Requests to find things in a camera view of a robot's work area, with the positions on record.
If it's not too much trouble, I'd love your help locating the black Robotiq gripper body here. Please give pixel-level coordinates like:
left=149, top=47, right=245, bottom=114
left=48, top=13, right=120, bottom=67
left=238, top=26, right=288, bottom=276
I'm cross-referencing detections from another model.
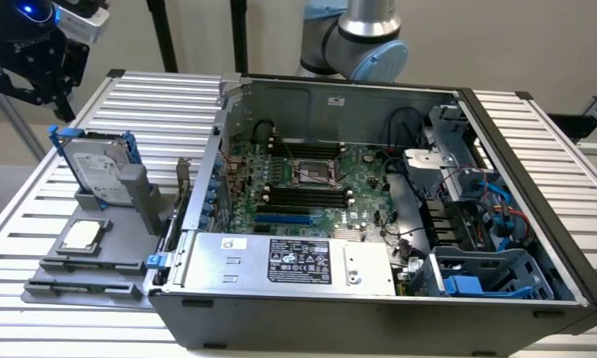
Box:
left=0, top=0, right=69, bottom=85

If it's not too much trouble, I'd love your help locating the grey metal disk bay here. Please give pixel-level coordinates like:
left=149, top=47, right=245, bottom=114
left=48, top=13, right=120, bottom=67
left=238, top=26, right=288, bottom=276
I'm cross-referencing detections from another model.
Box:
left=401, top=104, right=497, bottom=204

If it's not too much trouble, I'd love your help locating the black stand pole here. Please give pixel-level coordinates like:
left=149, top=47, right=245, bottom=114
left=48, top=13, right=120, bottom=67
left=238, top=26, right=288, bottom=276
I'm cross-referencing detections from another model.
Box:
left=229, top=0, right=250, bottom=75
left=148, top=0, right=181, bottom=74

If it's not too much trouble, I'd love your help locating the silver CPU chip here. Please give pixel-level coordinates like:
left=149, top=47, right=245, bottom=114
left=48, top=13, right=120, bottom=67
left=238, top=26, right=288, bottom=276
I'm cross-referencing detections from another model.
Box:
left=61, top=219, right=106, bottom=250

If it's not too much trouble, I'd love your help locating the grey parts rack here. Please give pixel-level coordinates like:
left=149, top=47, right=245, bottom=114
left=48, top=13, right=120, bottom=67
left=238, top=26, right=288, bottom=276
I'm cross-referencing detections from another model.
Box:
left=21, top=157, right=192, bottom=309

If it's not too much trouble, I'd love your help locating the green RAM stick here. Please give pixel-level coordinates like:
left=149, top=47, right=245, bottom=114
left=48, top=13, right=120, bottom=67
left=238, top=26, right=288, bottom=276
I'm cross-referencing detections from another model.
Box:
left=38, top=257, right=146, bottom=276
left=24, top=280, right=144, bottom=300

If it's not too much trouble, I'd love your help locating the black RAM slot bank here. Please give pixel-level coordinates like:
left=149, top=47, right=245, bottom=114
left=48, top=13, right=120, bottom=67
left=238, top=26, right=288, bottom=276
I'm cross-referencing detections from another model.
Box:
left=266, top=139, right=344, bottom=158
left=261, top=185, right=356, bottom=209

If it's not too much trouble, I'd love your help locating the black expansion slot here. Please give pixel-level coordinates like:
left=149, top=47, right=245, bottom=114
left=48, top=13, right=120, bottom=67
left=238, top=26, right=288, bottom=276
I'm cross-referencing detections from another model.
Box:
left=254, top=204, right=310, bottom=216

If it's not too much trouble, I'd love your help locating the metal CPU socket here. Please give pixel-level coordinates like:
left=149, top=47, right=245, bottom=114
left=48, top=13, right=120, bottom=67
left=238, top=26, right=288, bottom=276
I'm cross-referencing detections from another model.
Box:
left=286, top=157, right=344, bottom=188

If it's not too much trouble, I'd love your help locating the blue expansion slot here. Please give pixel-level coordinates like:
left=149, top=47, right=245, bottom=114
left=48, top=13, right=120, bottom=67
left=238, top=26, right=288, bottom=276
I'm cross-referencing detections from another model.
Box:
left=254, top=213, right=313, bottom=227

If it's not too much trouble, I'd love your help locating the green motherboard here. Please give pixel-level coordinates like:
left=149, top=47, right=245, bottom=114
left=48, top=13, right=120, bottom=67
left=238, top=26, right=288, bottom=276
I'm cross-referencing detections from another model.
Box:
left=222, top=138, right=432, bottom=268

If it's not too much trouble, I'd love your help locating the silver power supply unit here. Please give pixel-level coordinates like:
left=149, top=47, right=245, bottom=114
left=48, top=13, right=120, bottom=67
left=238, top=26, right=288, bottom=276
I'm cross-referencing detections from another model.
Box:
left=178, top=232, right=397, bottom=297

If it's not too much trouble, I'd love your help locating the silver chipset heatsink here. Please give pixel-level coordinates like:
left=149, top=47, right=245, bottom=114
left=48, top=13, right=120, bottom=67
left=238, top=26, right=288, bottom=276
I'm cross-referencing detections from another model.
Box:
left=333, top=227, right=368, bottom=242

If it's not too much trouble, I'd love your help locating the black open PC case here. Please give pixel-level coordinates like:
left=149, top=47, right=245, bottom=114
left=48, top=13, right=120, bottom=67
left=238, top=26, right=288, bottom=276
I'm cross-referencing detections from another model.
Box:
left=145, top=73, right=597, bottom=352

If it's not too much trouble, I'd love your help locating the grey drive cage blue latch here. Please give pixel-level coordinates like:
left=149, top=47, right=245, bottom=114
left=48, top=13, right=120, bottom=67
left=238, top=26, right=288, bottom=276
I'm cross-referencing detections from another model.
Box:
left=418, top=246, right=556, bottom=300

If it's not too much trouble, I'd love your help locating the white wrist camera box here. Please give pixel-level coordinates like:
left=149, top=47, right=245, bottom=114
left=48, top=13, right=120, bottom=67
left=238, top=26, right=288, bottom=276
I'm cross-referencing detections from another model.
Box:
left=53, top=0, right=112, bottom=43

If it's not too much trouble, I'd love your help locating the silver hard disk blue bracket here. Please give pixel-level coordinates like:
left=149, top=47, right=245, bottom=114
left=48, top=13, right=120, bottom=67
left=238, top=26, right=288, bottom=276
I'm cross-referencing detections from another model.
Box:
left=45, top=125, right=141, bottom=207

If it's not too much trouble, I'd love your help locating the graphics card with metal bracket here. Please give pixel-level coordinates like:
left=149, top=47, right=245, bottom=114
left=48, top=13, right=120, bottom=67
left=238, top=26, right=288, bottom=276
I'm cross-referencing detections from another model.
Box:
left=161, top=157, right=194, bottom=262

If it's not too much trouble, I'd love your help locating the short black wire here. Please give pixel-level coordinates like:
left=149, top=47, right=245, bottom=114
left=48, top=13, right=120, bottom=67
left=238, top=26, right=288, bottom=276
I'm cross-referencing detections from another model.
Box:
left=252, top=119, right=276, bottom=145

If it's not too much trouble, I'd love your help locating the black looped wire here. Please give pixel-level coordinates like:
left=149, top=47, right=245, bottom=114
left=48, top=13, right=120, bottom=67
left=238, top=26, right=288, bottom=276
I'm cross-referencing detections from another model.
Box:
left=385, top=107, right=432, bottom=152

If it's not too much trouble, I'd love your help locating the blue SATA wire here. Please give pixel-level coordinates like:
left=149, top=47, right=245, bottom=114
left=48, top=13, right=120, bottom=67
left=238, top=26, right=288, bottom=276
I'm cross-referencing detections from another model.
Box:
left=469, top=177, right=517, bottom=242

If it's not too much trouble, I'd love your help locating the red wire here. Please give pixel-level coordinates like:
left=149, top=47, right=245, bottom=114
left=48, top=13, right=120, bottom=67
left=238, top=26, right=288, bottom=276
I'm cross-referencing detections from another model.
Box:
left=434, top=169, right=532, bottom=234

